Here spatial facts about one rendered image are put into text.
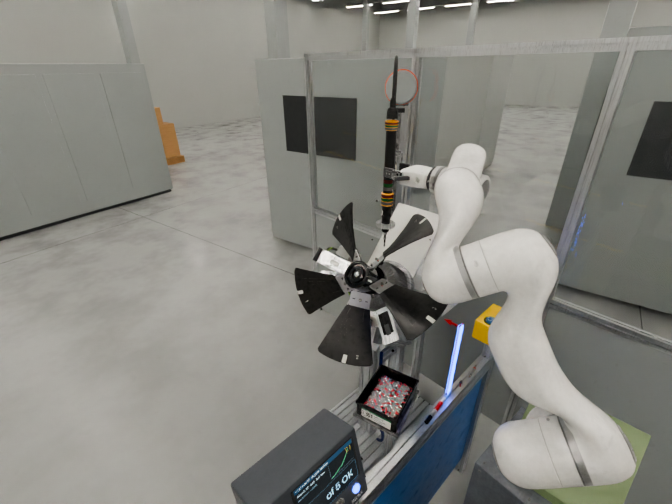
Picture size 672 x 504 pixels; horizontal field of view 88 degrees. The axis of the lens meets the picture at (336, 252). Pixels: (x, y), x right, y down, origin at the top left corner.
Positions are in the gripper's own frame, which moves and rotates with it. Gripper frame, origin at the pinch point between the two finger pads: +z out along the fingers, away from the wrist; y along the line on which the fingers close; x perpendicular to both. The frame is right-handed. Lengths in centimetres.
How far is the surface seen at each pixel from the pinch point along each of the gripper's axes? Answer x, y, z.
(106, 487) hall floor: -166, -112, 91
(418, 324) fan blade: -51, -6, -20
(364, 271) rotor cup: -42.4, -3.5, 9.1
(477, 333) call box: -65, 21, -31
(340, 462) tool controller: -45, -63, -39
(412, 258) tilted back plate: -48, 28, 7
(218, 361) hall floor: -166, -26, 134
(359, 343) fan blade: -68, -15, 0
